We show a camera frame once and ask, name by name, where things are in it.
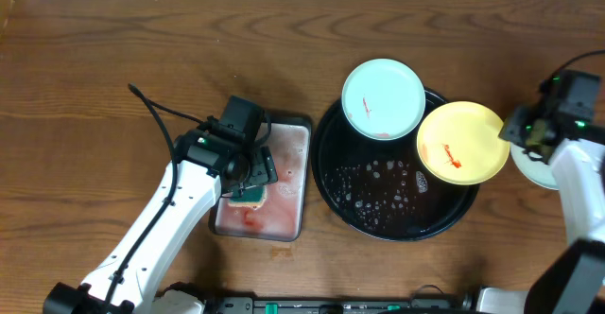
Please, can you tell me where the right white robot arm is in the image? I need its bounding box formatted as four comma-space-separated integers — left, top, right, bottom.
499, 106, 604, 313

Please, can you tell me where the rectangular soapy metal tray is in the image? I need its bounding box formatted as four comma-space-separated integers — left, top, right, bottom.
209, 116, 312, 242

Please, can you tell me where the light blue plate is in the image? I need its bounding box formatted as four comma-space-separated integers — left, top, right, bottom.
341, 59, 426, 141
510, 144, 558, 190

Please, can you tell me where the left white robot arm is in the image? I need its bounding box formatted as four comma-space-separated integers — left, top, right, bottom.
43, 118, 278, 314

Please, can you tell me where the green yellow sponge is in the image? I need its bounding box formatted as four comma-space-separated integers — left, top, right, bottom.
228, 186, 267, 208

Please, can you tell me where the yellow plate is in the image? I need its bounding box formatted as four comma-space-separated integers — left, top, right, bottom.
416, 101, 510, 185

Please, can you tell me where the round black tray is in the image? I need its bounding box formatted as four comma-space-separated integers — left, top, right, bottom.
310, 100, 479, 241

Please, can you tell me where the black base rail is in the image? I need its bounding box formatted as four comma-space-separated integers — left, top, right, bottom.
203, 295, 472, 314

